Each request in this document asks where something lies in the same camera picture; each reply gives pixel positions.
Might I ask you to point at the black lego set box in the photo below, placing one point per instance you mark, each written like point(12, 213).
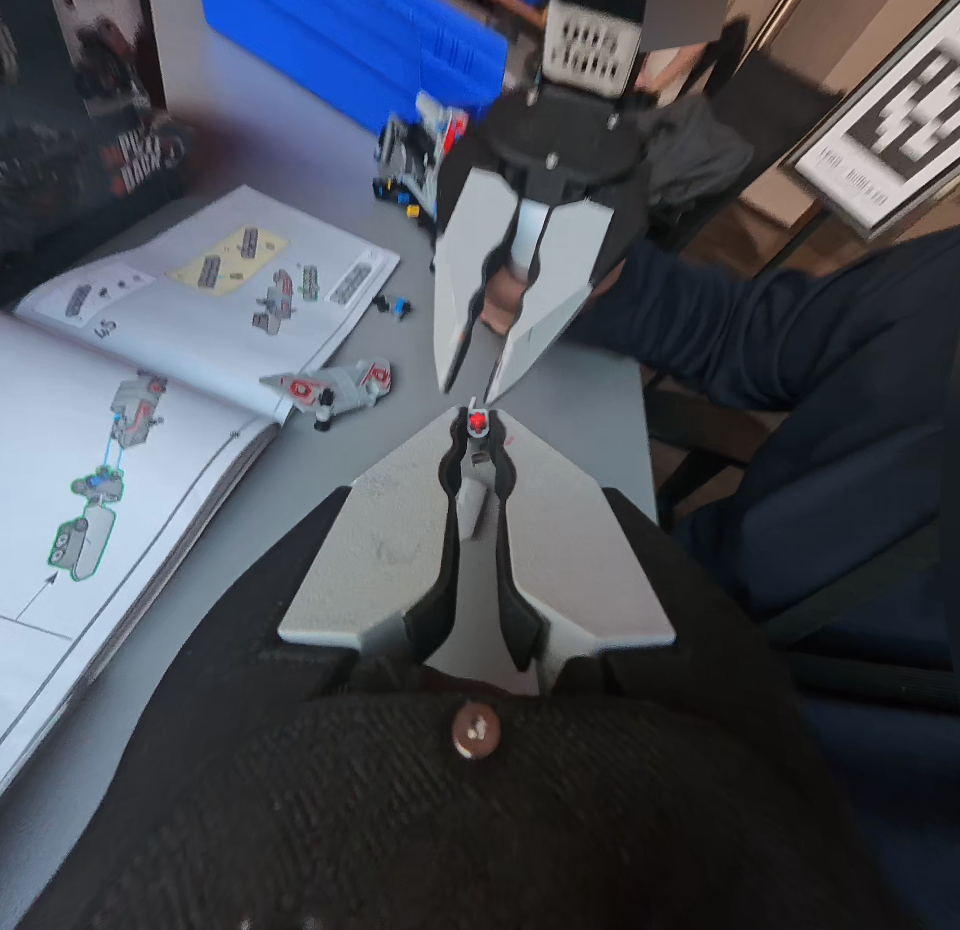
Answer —
point(67, 120)

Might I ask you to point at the dark grey cloth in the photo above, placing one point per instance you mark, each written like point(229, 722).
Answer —
point(697, 158)

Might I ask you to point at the grey lego panel red pin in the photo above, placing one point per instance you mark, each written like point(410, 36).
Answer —
point(476, 422)

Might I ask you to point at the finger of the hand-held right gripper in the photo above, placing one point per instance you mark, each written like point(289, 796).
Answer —
point(566, 270)
point(461, 255)

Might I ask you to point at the blue plastic bin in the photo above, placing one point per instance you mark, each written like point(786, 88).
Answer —
point(337, 38)

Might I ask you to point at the person's legs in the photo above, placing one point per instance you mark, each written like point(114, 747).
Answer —
point(825, 510)

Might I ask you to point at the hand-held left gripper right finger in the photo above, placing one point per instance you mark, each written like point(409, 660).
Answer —
point(585, 563)

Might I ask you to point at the grey lego assembly red stickers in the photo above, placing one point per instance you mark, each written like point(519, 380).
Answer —
point(337, 386)

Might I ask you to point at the lego instruction booklet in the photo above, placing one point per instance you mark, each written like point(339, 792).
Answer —
point(150, 345)

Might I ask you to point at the lego vehicle model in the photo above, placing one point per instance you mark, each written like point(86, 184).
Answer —
point(416, 158)

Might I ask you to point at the framed black white marker board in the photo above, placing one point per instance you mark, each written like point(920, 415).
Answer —
point(900, 120)

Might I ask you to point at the person's right forearm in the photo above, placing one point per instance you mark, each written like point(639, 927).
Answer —
point(750, 323)

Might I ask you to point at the person's right hand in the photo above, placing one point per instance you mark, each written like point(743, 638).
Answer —
point(504, 300)

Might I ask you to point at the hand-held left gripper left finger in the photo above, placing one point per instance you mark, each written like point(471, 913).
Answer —
point(367, 555)

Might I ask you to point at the small blue lego pin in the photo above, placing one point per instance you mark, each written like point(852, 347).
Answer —
point(401, 308)

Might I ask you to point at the black office chair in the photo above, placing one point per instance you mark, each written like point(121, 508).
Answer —
point(862, 660)

